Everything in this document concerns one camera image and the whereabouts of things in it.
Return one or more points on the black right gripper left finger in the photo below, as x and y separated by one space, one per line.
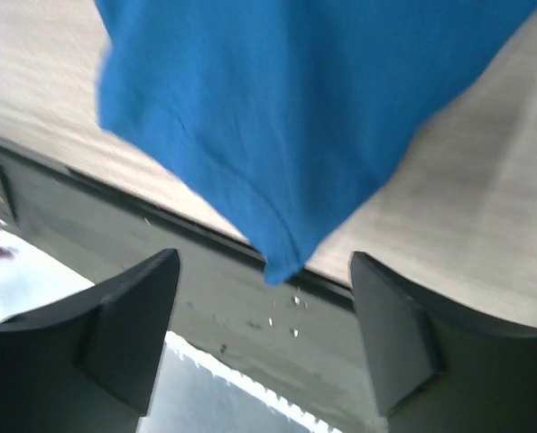
89 362

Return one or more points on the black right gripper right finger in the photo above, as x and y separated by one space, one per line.
437 365

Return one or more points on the blue printed t-shirt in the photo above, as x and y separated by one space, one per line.
287 116

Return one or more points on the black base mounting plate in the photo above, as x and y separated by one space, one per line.
300 339

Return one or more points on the white slotted cable duct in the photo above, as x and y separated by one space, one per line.
233 377

